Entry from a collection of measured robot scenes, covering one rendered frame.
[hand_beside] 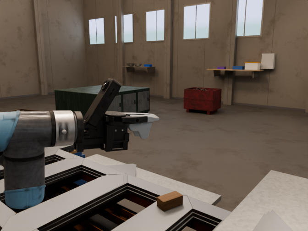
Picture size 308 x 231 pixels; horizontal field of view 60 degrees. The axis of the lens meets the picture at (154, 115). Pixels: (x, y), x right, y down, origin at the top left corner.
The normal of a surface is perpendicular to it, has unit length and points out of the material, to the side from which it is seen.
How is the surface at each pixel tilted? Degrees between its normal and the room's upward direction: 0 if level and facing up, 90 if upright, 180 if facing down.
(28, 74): 90
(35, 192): 94
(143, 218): 0
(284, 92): 90
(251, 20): 90
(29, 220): 1
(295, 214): 0
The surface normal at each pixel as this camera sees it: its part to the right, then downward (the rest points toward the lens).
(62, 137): 0.50, 0.14
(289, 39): -0.60, 0.16
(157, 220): 0.00, -0.98
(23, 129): 0.50, -0.07
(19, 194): 0.22, 0.22
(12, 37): 0.80, 0.12
